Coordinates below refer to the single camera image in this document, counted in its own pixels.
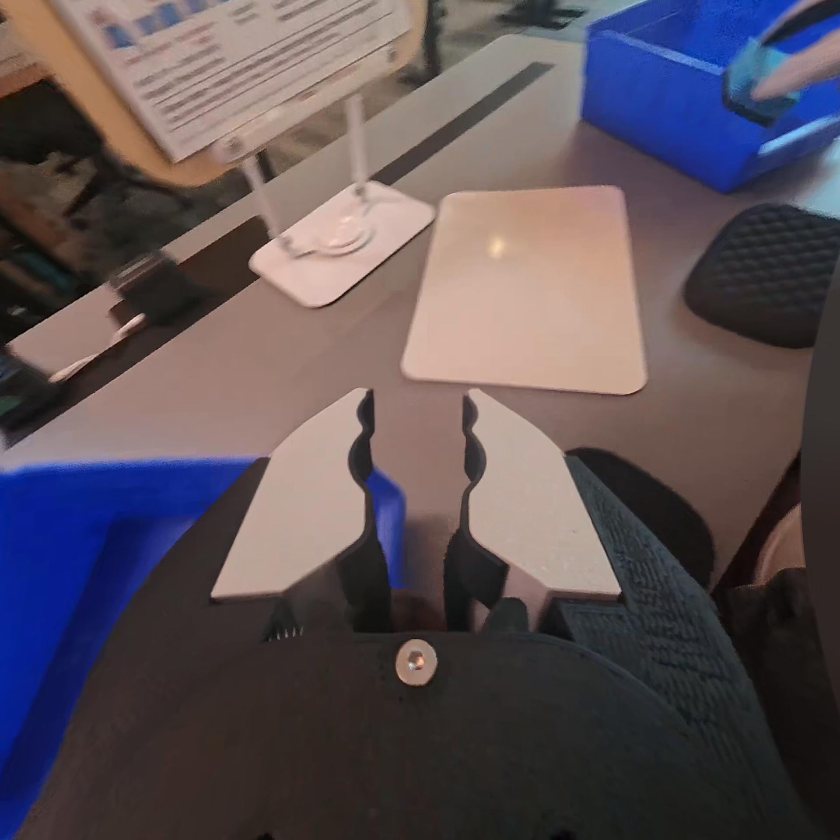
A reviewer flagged black knobbly rounded object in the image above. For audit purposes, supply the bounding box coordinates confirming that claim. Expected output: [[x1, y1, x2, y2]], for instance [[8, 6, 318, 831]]
[[683, 201, 840, 350]]

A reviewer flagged white table sign stand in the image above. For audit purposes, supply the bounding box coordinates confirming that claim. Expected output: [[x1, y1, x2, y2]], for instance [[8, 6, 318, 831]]
[[40, 0, 437, 309]]

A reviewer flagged black boxy object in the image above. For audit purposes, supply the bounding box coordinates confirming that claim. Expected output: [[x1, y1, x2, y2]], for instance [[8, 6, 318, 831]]
[[108, 252, 204, 326]]

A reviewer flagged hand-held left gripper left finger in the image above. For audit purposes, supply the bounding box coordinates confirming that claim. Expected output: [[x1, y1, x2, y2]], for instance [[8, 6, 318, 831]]
[[210, 388, 392, 631]]

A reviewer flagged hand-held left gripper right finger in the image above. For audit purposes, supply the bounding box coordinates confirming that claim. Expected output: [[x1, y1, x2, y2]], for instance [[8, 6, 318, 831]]
[[444, 388, 624, 631]]

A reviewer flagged blue plastic bin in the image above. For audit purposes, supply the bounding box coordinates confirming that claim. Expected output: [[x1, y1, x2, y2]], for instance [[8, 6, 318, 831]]
[[582, 0, 840, 194], [0, 456, 408, 840]]

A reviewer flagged grey flat metal object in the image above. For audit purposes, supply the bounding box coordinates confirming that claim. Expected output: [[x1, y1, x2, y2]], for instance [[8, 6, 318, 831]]
[[46, 315, 148, 384]]

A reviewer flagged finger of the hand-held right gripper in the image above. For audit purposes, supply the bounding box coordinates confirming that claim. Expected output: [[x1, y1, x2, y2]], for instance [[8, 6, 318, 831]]
[[768, 0, 840, 51], [751, 56, 840, 106]]

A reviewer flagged blue whiteboard eraser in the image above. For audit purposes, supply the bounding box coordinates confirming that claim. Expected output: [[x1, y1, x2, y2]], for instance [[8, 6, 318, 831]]
[[725, 37, 788, 122]]

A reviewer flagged white whiteboard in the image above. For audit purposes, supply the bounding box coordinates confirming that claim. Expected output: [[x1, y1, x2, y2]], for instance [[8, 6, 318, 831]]
[[401, 185, 649, 396]]

